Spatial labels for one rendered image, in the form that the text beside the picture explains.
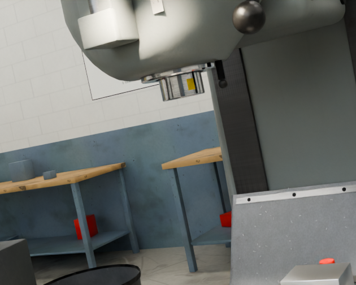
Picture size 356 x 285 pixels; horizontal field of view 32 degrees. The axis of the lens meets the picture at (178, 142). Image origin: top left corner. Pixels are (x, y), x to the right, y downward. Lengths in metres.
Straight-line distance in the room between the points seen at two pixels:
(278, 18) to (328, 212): 0.38
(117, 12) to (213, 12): 0.09
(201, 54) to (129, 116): 5.28
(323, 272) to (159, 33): 0.29
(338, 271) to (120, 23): 0.32
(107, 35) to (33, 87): 6.08
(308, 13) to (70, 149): 5.71
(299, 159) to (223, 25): 0.46
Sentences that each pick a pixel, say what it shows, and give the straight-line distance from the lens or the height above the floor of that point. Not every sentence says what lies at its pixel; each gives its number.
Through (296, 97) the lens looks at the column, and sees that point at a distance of 1.02.
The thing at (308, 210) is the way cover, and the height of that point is 1.07.
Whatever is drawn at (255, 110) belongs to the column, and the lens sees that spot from 1.05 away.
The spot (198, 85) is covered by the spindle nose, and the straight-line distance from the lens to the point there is 0.66.
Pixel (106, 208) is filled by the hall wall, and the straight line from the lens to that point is 6.24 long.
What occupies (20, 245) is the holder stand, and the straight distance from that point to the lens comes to 0.93.
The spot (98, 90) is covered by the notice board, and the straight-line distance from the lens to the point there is 6.08.
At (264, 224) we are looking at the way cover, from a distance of 1.04.
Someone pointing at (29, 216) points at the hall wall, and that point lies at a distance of 6.98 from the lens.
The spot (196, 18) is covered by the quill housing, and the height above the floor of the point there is 1.35.
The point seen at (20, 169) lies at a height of 1.00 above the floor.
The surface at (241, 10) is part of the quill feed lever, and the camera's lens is 0.55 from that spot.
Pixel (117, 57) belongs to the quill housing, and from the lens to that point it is 0.61.
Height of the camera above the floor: 1.27
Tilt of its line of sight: 3 degrees down
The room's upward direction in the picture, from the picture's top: 12 degrees counter-clockwise
